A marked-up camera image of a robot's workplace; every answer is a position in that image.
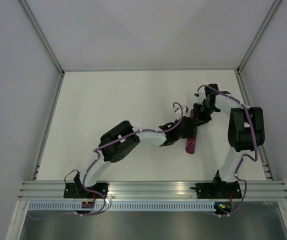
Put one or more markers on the aluminium mounting rail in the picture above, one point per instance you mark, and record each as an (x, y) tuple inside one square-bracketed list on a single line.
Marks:
[(151, 190)]

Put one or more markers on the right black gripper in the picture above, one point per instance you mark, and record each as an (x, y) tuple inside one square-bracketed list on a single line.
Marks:
[(200, 119)]

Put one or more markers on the right aluminium frame post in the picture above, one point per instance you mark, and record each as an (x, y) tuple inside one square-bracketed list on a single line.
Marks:
[(258, 35)]

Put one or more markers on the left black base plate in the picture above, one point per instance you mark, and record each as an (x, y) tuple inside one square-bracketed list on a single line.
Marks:
[(98, 191)]

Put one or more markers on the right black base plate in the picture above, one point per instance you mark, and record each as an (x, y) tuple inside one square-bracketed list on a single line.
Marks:
[(218, 191)]

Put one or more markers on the rear aluminium frame bar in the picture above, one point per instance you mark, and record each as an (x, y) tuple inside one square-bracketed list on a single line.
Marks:
[(150, 69)]

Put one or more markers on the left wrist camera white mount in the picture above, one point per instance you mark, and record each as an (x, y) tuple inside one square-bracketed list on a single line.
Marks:
[(180, 109)]

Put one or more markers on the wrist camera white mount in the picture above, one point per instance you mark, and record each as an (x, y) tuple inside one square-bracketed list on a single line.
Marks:
[(180, 109), (200, 94)]

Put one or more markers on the left aluminium frame post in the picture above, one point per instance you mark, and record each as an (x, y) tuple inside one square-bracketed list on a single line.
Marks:
[(40, 34)]

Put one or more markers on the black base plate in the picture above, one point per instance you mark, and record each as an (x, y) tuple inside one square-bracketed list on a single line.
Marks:
[(98, 191), (218, 191)]

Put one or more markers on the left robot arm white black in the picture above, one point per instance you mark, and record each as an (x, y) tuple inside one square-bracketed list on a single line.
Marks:
[(117, 143)]

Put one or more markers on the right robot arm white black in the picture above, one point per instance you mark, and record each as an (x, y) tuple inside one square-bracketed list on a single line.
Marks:
[(246, 132)]

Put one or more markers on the white slotted cable duct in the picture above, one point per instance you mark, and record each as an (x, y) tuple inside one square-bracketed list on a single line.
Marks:
[(140, 206)]

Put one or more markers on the purple cloth napkin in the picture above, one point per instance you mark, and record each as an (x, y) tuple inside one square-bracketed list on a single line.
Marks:
[(191, 145)]

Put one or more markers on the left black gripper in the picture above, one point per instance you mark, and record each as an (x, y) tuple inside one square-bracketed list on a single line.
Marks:
[(191, 133)]

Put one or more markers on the aluminium frame post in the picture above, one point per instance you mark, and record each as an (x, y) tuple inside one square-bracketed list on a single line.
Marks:
[(40, 34), (258, 35)]

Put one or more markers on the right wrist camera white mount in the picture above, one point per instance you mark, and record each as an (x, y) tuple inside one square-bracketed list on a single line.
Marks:
[(200, 94)]

